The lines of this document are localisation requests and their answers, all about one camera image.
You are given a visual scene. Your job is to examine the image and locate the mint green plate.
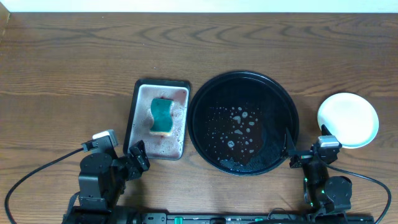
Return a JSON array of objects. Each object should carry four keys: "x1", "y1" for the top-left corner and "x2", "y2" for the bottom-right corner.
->
[{"x1": 317, "y1": 93, "x2": 379, "y2": 149}]

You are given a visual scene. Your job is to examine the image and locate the green scrub sponge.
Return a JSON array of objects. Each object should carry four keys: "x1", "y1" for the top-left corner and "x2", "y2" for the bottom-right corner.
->
[{"x1": 150, "y1": 98, "x2": 173, "y2": 136}]

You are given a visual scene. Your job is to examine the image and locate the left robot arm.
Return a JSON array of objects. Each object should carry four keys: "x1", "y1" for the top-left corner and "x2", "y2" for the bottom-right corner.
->
[{"x1": 63, "y1": 136, "x2": 150, "y2": 224}]

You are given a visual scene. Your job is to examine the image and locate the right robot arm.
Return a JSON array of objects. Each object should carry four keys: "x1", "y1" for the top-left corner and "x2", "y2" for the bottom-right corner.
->
[{"x1": 282, "y1": 125, "x2": 352, "y2": 215}]

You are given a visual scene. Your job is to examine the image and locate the black rectangular soapy water tray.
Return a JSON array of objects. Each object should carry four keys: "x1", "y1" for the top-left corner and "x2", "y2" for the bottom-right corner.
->
[{"x1": 123, "y1": 79, "x2": 190, "y2": 161}]

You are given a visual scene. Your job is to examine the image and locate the round black serving tray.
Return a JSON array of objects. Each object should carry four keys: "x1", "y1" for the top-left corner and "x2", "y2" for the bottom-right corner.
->
[{"x1": 187, "y1": 71, "x2": 299, "y2": 176}]

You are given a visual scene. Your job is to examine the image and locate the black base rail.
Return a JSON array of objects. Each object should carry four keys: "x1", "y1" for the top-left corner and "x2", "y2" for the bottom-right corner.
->
[{"x1": 62, "y1": 213, "x2": 374, "y2": 224}]

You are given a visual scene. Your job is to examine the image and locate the left black cable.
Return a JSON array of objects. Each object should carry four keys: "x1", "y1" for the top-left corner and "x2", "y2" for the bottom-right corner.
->
[{"x1": 4, "y1": 147, "x2": 85, "y2": 224}]

